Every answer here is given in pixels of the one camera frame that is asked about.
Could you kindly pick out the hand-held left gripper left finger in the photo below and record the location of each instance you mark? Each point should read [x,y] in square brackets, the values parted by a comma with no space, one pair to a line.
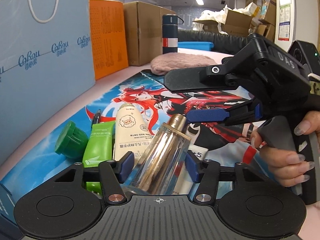
[126,166]

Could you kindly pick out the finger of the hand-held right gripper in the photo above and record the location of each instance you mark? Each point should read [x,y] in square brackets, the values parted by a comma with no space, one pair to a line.
[207,115]
[190,80]

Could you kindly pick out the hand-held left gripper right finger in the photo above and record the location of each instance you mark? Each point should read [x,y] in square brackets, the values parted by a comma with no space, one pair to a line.
[192,167]

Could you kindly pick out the clear glass perfume bottle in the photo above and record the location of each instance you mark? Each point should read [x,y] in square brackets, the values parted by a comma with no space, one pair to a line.
[157,160]

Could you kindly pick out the person's right hand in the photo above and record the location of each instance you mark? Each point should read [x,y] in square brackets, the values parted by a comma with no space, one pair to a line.
[280,165]

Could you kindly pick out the pink knit hat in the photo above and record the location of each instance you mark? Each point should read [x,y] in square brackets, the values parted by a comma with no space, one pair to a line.
[180,60]

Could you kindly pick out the cream hand cream tube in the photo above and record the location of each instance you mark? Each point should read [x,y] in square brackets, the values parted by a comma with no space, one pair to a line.
[128,135]

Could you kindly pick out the blue plastic tray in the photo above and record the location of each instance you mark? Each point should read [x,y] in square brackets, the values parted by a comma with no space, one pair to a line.
[195,46]

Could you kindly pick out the green tube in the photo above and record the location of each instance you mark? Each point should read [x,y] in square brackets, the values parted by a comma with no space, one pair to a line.
[97,142]

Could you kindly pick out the black sofa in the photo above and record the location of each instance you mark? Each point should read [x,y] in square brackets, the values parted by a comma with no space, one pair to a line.
[225,42]

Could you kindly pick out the cartoon printed desk mat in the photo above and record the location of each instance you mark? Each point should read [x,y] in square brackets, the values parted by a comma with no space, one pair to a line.
[140,97]

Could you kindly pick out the dark blue thermos bottle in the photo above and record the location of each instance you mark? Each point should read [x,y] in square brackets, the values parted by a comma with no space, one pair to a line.
[170,30]

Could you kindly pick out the black pen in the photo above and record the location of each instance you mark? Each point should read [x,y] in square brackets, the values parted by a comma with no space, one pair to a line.
[96,117]

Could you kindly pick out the green plastic cap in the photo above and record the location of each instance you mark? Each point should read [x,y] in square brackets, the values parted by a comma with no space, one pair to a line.
[71,140]

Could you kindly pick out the brown cardboard box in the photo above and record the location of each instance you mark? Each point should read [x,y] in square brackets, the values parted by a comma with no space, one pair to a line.
[142,30]

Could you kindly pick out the open cardboard box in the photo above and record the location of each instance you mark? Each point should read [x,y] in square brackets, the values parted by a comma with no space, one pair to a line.
[237,21]

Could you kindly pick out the stack of cardboard boxes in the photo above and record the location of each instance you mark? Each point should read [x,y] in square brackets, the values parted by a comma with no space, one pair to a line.
[267,12]

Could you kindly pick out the ceiling light panel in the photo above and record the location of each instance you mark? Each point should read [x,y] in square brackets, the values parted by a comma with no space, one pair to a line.
[199,1]

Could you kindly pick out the orange box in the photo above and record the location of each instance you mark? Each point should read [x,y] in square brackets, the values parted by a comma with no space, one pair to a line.
[107,42]

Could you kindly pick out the large light blue carton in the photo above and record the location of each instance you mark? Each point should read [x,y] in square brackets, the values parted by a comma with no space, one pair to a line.
[37,80]

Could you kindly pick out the wall poster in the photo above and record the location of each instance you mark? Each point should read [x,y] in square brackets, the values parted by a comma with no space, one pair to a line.
[284,10]

